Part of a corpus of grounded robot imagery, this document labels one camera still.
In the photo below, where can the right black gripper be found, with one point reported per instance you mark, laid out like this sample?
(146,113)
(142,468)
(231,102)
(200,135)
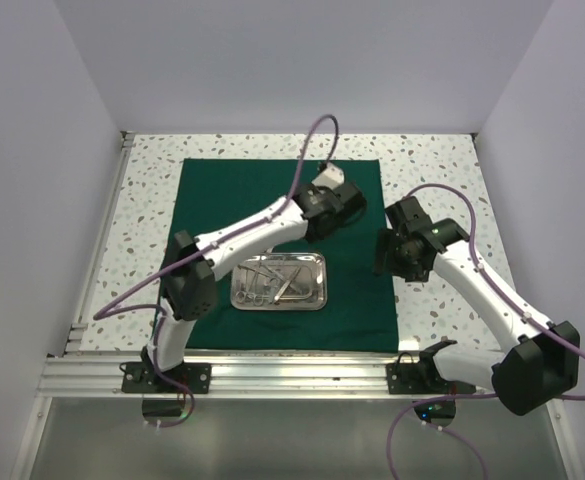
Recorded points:
(417,273)

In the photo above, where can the steel instrument tray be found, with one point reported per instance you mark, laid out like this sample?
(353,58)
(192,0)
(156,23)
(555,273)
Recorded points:
(278,281)

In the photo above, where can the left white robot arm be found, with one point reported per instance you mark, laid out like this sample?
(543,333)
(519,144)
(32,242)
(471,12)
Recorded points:
(188,292)

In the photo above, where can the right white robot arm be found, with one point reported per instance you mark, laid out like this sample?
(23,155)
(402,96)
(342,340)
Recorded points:
(535,360)

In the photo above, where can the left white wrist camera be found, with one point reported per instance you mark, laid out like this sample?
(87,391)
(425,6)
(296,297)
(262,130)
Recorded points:
(329,176)

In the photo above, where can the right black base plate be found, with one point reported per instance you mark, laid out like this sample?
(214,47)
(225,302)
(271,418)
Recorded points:
(417,375)

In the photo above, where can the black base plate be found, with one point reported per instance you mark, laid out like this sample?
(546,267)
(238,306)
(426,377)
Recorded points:
(138,378)
(417,375)

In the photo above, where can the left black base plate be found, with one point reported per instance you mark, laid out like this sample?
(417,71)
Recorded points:
(138,378)

